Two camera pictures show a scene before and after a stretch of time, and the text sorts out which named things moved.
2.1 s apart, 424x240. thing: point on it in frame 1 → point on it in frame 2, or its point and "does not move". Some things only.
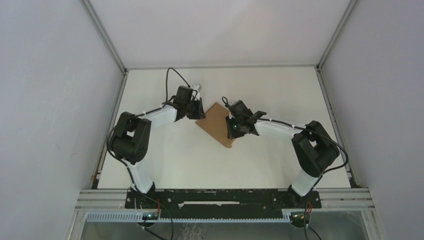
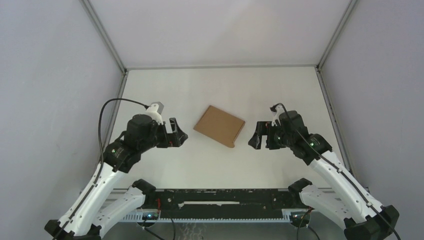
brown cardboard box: [215, 124] does not move
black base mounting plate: [222, 203] does not move
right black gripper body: [240, 121] → [277, 140]
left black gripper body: [185, 106] → [153, 140]
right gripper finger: [235, 129] → [255, 141]
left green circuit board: [150, 216] does not move
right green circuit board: [300, 217] does not move
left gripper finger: [198, 112] → [175, 139]
